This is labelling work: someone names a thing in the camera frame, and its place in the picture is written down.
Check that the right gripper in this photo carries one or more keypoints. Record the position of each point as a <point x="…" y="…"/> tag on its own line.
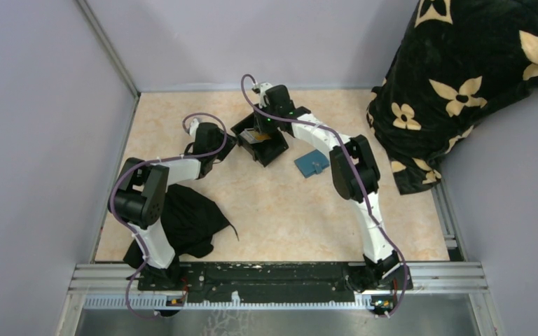
<point x="258" y="115"/>

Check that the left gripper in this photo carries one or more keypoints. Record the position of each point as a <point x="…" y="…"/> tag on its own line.
<point x="230" y="142"/>

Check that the yellow credit card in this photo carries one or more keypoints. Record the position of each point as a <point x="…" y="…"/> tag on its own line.
<point x="263" y="137"/>

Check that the black card tray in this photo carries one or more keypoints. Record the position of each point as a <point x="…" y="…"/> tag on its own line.
<point x="265" y="152"/>

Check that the blue card holder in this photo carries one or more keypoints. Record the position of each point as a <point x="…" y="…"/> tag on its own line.
<point x="312" y="163"/>

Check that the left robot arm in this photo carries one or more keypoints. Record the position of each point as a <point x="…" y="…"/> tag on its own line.
<point x="138" y="197"/>

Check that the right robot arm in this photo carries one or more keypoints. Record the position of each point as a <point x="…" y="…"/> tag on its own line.
<point x="354" y="172"/>

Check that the grey card stack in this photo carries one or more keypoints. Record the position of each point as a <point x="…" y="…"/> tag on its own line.
<point x="251" y="136"/>

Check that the black cloth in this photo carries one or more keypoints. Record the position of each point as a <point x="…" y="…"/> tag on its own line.
<point x="189" y="220"/>

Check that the black floral blanket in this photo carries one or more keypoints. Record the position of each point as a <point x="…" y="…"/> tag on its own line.
<point x="458" y="63"/>

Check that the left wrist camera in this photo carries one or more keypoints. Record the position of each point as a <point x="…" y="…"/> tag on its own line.
<point x="193" y="127"/>

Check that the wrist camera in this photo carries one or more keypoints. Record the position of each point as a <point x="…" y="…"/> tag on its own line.
<point x="261" y="90"/>
<point x="193" y="127"/>

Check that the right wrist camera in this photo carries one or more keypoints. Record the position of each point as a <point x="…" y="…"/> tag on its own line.
<point x="261" y="90"/>

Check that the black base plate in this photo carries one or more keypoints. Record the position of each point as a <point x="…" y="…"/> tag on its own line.
<point x="270" y="282"/>

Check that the aluminium frame rail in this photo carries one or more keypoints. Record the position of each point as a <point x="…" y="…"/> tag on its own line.
<point x="108" y="286"/>

